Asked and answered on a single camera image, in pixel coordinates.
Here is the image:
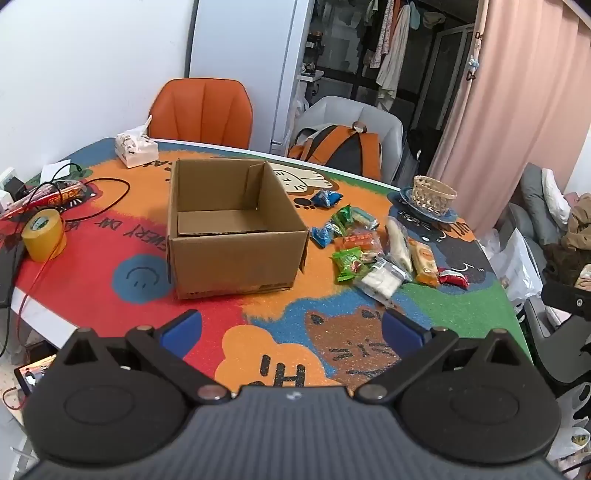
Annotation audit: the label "white cake clear packet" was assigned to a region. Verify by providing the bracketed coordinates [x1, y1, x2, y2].
[353, 258, 413, 308]

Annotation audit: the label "orange rice cracker packet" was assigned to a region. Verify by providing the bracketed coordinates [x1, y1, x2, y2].
[408, 238, 440, 288]

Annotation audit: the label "red small snack packet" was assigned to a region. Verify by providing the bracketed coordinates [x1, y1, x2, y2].
[438, 268, 470, 290]

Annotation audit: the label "long white bread packet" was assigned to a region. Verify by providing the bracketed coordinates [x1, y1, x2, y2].
[386, 216, 413, 274]

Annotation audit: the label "bright green plum packet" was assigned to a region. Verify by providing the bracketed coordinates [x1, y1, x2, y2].
[332, 247, 369, 282]

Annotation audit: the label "orange red snack packet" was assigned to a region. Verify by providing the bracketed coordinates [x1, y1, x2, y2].
[342, 230, 383, 256]

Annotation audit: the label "light blue cracker packet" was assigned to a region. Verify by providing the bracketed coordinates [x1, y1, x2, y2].
[351, 206, 380, 230]

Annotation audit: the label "blue snack packet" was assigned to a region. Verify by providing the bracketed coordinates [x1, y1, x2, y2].
[310, 221, 342, 249]
[311, 190, 342, 209]

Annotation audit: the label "dark green snack packet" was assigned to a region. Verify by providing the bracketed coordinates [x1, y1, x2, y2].
[332, 205, 355, 236]

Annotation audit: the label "white plastic bag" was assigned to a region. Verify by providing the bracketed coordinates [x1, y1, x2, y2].
[490, 229, 543, 306]

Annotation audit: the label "grey cushion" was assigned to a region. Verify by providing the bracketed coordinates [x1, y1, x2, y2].
[499, 163, 565, 264]

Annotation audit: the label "blue plate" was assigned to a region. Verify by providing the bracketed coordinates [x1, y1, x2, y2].
[400, 187, 459, 224]

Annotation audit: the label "cardboard box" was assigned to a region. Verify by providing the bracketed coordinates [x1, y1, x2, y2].
[166, 158, 308, 299]

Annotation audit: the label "phone screen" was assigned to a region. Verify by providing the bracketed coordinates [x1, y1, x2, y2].
[14, 354, 56, 396]

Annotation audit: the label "colourful cat table mat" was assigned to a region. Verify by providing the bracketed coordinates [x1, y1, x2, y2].
[1, 139, 524, 391]

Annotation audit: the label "woven bamboo basket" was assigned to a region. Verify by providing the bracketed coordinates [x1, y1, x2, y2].
[411, 175, 458, 216]

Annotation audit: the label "yellow tape roll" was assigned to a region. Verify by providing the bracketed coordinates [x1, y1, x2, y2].
[21, 209, 67, 263]

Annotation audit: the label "red snack bar wrapper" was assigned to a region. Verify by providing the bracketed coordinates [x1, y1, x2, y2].
[1, 179, 88, 220]

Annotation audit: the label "tissue pack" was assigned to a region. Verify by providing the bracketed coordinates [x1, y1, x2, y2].
[114, 116, 159, 169]

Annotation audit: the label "orange black backpack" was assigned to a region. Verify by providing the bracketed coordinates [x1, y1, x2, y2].
[287, 124, 382, 181]

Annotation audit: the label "pink curtain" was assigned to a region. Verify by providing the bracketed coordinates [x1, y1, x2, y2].
[429, 1, 590, 235]

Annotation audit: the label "white grey chair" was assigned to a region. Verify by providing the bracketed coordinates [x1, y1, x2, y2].
[290, 96, 405, 184]

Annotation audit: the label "orange chair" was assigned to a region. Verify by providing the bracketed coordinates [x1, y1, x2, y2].
[147, 78, 252, 149]

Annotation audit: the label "hanging clothes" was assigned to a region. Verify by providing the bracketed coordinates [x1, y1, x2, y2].
[363, 0, 447, 100]

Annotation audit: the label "red cable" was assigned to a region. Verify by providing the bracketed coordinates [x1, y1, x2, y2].
[2, 181, 89, 411]

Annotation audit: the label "black cable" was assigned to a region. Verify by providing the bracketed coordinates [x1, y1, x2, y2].
[0, 161, 132, 361]

